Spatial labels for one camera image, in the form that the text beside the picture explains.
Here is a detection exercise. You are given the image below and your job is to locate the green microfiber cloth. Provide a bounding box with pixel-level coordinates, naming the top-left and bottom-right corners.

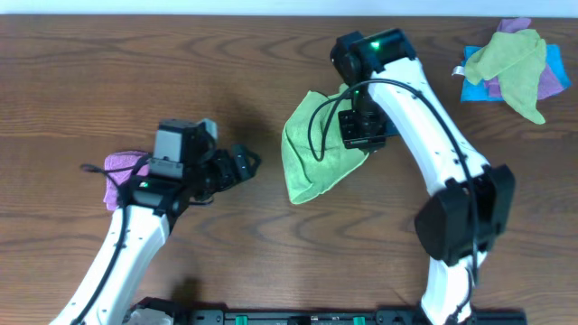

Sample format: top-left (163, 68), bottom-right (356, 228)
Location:
top-left (281, 91), bottom-right (368, 205)

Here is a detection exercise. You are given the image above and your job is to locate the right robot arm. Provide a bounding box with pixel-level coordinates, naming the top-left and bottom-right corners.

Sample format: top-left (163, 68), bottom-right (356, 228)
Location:
top-left (330, 29), bottom-right (527, 324)

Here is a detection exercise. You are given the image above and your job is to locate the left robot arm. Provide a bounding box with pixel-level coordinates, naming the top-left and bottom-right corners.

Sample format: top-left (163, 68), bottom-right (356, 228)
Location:
top-left (54, 119), bottom-right (261, 325)

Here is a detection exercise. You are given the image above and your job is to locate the folded purple cloth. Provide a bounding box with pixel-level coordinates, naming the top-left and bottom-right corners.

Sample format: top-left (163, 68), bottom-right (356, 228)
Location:
top-left (103, 151), bottom-right (149, 211)

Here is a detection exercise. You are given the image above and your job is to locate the green cloth on pile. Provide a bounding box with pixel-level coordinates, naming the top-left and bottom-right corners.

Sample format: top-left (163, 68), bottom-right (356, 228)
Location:
top-left (464, 29), bottom-right (546, 125)

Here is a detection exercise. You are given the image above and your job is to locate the purple cloth in pile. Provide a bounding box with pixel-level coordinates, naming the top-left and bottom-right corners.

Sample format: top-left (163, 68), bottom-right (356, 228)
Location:
top-left (497, 17), bottom-right (571, 100)

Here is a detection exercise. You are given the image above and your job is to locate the blue cloth in pile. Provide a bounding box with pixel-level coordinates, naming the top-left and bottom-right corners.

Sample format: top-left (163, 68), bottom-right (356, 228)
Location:
top-left (461, 44), bottom-right (572, 102)

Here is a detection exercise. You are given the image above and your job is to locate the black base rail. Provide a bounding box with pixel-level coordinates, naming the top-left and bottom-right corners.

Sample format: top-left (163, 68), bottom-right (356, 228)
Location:
top-left (130, 296), bottom-right (528, 325)

